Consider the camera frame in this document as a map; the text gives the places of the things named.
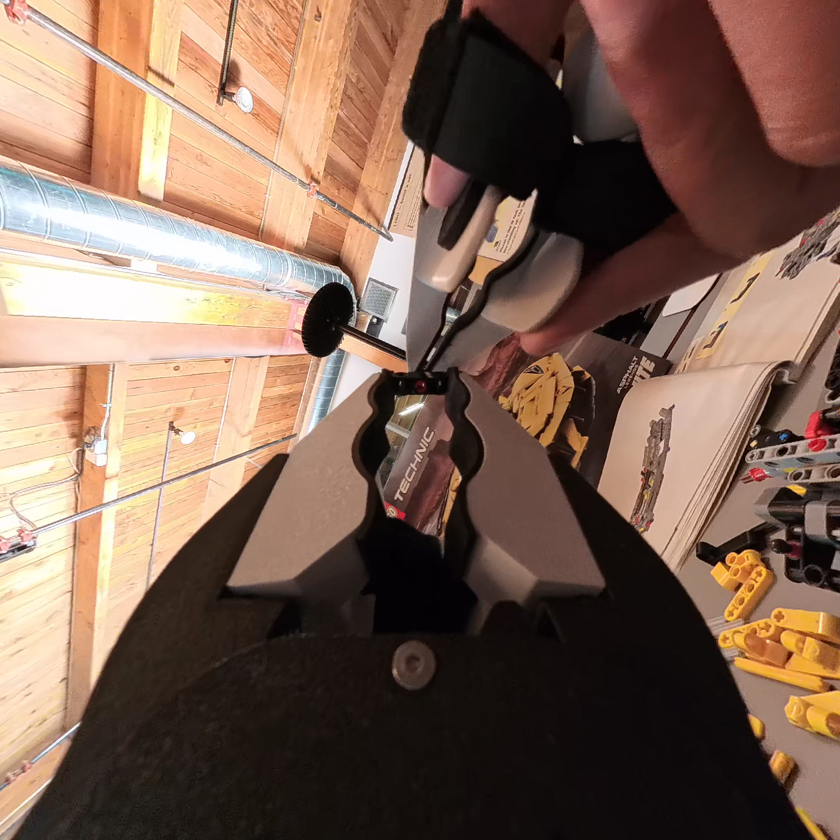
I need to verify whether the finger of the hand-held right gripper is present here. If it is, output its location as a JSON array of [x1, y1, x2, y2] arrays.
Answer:
[[404, 261, 462, 370], [435, 238, 586, 370]]

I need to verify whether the small black lego connector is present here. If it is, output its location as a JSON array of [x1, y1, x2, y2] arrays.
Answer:
[[392, 371, 455, 396]]

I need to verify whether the silver ceiling pipe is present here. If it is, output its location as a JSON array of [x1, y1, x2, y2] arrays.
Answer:
[[0, 0, 395, 242], [0, 433, 298, 560]]

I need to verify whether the printed paper sheet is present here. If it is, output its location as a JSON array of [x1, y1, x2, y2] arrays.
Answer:
[[387, 141, 538, 290]]

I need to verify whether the silver ventilation duct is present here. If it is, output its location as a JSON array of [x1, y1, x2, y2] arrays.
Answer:
[[0, 164, 360, 435]]

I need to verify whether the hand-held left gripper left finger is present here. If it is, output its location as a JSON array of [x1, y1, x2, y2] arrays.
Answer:
[[226, 371, 395, 631]]

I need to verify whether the thick open lego instruction booklet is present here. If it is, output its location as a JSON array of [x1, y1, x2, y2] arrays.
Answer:
[[597, 360, 796, 573]]

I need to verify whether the pile of yellow lego pieces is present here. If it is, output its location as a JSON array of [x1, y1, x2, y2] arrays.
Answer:
[[712, 548, 840, 840]]

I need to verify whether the long lego chassis assembly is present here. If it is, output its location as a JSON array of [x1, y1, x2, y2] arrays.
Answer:
[[742, 357, 840, 589]]

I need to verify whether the person's right hand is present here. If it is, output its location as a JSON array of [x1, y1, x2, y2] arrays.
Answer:
[[423, 0, 840, 358]]

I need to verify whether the black lego gear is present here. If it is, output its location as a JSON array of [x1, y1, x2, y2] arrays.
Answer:
[[302, 283, 409, 362]]

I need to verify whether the black lego crank piece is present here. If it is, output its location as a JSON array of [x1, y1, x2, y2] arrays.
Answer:
[[696, 525, 777, 567]]

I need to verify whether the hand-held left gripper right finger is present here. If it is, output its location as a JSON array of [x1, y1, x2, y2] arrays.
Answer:
[[446, 369, 606, 631]]

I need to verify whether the white vent grille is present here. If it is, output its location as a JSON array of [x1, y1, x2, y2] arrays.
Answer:
[[360, 279, 399, 320]]

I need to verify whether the lego instruction sheet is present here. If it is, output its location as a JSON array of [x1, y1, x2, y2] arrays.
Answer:
[[676, 210, 840, 370]]

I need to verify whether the lego box with yellow car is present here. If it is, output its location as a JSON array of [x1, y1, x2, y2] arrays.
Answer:
[[377, 331, 673, 536]]

